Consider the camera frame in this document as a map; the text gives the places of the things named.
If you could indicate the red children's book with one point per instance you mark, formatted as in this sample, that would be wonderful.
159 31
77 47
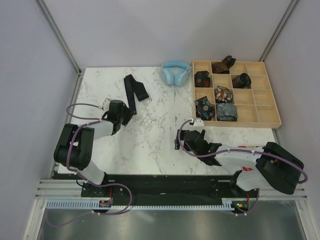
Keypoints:
246 147

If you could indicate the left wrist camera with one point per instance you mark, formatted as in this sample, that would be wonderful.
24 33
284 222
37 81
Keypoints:
106 104

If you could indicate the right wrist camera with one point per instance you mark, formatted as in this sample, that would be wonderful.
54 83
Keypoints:
197 125

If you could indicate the blue hexagon rolled tie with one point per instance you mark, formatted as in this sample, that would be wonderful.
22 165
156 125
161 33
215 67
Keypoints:
204 109

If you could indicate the colourful patchwork rolled tie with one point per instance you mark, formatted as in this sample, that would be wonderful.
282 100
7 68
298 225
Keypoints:
223 95

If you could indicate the dark glossy rolled tie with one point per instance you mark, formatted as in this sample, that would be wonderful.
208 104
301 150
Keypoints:
241 81

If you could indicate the dark blue striped tie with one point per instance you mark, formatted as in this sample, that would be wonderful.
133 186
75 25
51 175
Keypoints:
134 88

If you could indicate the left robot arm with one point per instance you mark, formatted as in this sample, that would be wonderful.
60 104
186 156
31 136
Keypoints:
75 145

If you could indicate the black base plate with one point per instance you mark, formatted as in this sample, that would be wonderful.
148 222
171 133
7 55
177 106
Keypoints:
169 189

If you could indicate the brown rolled tie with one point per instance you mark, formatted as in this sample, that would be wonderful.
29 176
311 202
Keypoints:
223 67

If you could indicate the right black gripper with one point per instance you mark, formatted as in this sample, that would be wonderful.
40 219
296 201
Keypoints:
177 146

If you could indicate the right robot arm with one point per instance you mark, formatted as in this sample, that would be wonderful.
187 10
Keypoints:
270 166

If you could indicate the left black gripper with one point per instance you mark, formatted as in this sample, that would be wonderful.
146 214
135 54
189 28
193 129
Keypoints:
126 110

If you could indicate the wooden compartment tray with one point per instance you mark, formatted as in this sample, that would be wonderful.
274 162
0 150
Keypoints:
255 104

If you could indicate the grey blue rolled tie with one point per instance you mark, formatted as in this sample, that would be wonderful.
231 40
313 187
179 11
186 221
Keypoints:
226 112

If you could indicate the white slotted cable duct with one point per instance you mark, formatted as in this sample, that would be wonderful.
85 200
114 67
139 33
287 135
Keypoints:
95 204

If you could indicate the light blue headphones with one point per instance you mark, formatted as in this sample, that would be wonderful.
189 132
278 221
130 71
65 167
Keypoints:
175 72

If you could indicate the black orange-dotted rolled tie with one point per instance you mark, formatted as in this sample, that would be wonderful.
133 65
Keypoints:
202 79

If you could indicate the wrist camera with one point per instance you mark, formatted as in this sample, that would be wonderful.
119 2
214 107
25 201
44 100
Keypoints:
197 125
106 104

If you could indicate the aluminium rail frame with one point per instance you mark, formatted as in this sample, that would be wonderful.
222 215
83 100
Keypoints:
49 189

